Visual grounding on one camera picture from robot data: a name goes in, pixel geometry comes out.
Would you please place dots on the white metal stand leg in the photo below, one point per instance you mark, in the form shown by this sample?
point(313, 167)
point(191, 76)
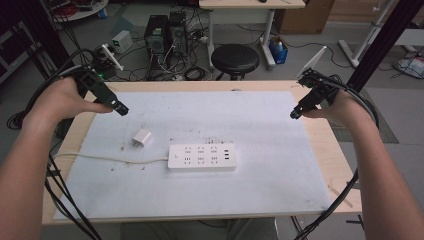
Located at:
point(361, 43)

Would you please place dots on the round white table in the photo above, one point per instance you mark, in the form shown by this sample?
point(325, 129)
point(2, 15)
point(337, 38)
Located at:
point(78, 11)

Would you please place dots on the white charger adapter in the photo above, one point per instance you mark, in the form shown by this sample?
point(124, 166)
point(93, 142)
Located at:
point(142, 138)

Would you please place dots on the black round stool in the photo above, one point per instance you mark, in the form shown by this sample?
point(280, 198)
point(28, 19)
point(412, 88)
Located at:
point(235, 58)

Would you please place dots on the person's right hand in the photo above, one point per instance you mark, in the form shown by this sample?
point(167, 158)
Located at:
point(346, 111)

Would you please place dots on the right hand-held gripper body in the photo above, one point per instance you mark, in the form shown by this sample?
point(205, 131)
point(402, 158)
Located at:
point(320, 91)

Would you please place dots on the black computer tower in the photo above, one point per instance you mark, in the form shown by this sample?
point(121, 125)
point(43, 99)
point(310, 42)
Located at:
point(156, 40)
point(177, 31)

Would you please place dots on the person's left hand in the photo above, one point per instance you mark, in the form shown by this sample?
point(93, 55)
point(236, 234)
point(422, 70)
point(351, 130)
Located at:
point(56, 101)

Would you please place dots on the white bench power supply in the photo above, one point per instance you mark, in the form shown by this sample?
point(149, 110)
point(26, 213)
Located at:
point(122, 41)

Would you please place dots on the white plastic bag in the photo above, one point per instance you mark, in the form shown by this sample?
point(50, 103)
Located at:
point(410, 66)

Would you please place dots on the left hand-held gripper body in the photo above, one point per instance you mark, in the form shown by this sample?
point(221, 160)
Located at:
point(96, 85)

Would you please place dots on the black metal frame post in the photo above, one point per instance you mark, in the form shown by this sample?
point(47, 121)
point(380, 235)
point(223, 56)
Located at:
point(383, 46)

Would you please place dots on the brown cardboard box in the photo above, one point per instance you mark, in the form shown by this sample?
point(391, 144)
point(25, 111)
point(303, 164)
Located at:
point(305, 16)

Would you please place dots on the blue storage bin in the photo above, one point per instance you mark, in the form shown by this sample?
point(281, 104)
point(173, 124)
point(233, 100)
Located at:
point(278, 53)

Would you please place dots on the white table mat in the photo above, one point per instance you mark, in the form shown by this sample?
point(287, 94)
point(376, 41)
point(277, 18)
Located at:
point(206, 196)

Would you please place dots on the white desk with wooden top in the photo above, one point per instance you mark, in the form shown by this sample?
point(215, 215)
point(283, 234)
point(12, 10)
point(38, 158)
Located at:
point(246, 4)

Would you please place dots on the white power strip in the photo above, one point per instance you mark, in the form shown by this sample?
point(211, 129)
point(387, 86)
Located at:
point(201, 161)

